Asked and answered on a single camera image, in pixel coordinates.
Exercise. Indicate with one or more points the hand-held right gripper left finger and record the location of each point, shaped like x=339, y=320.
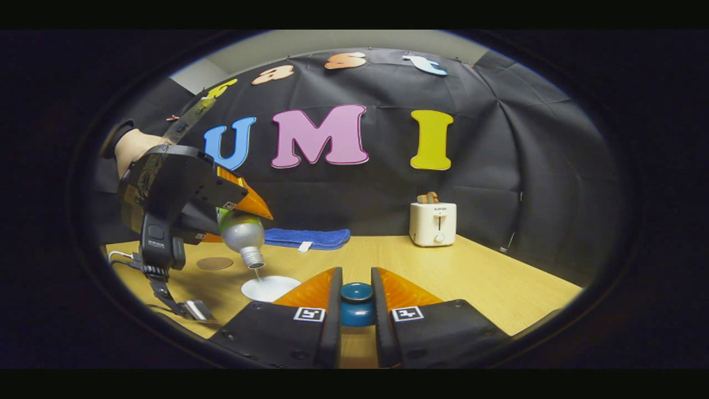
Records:
x=332, y=338

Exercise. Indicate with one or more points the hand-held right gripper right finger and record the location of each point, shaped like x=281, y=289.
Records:
x=382, y=338

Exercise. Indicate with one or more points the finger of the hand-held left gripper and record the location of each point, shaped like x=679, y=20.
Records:
x=243, y=197
x=210, y=238

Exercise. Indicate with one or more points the round brown coaster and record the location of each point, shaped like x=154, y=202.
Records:
x=215, y=263

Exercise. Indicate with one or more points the silver green label water bottle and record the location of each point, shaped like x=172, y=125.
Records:
x=242, y=235

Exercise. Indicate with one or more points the teal teacup lid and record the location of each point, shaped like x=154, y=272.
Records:
x=357, y=313

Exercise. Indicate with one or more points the blue towel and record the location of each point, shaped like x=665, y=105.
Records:
x=310, y=237

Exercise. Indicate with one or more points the white toaster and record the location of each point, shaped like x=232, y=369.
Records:
x=433, y=224

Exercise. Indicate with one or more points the black backdrop cloth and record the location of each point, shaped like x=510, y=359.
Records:
x=388, y=188

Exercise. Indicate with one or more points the toast slice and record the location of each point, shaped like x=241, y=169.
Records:
x=427, y=198

